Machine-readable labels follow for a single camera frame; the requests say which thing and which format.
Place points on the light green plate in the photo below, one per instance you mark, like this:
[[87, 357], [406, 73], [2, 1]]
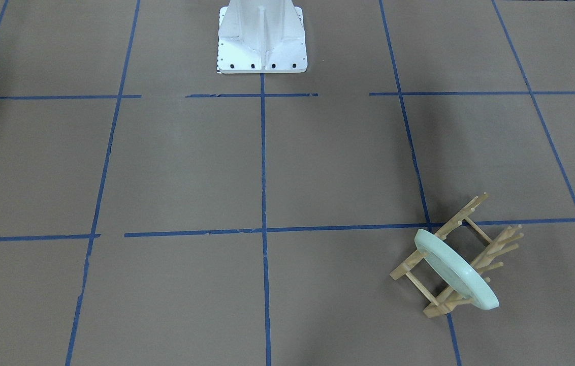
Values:
[[455, 271]]

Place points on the wooden dish rack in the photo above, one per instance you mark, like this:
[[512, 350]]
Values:
[[483, 260]]

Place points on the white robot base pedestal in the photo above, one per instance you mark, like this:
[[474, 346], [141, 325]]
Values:
[[261, 37]]

